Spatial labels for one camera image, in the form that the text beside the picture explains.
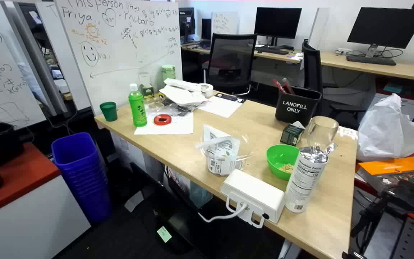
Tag green plastic bowl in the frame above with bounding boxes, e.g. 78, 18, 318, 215
265, 143, 301, 183

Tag white paper sheet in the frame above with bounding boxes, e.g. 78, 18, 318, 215
199, 96, 243, 120
134, 111, 196, 137

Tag pile of white papers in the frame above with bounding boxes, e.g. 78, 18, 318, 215
158, 78, 216, 109

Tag red tape roll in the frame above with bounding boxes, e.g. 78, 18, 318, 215
153, 113, 173, 127

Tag light green container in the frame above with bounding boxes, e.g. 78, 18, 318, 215
160, 64, 177, 84

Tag green bottle white cap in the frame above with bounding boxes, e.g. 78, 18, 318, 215
128, 83, 148, 129

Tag black mesh office chair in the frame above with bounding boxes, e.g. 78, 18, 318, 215
206, 32, 259, 97

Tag white power box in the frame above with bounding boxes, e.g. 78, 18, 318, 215
219, 169, 286, 227

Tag small black device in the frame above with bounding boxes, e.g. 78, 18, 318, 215
279, 123, 305, 147

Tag dark green cup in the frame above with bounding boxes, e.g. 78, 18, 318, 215
98, 101, 120, 123

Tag white wipes canister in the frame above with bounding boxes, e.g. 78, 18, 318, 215
285, 146, 331, 215

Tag small whiteboard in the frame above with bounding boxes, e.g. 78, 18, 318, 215
212, 11, 240, 37

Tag small black monitor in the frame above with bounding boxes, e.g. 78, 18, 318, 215
177, 6, 197, 41

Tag green floor sticker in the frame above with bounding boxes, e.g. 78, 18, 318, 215
155, 225, 174, 245

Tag large whiteboard with drawings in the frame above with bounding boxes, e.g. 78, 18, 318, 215
55, 0, 184, 116

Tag clear plastic cup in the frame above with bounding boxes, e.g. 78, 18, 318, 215
304, 116, 341, 155

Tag blue stacked bins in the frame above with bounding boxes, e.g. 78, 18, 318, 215
51, 132, 114, 227

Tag black keyboard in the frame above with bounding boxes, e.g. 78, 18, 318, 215
345, 54, 398, 68

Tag white plastic bag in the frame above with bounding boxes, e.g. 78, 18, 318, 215
357, 93, 414, 163

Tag orange book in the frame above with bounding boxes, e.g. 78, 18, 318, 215
357, 156, 414, 179

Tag black tripod stand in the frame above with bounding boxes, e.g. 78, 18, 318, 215
350, 192, 397, 259

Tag white cabinet red top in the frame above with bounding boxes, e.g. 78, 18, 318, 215
0, 142, 92, 259

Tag wide black computer monitor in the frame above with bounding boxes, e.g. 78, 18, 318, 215
347, 6, 414, 62

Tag long wooden desk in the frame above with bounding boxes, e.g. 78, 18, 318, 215
181, 42, 414, 86

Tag whiteboard with black writing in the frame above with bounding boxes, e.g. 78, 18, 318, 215
0, 0, 48, 133

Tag red handled tool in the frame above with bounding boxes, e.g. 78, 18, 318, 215
282, 77, 295, 96
272, 77, 288, 96

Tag white cable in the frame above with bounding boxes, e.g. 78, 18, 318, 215
197, 199, 266, 231

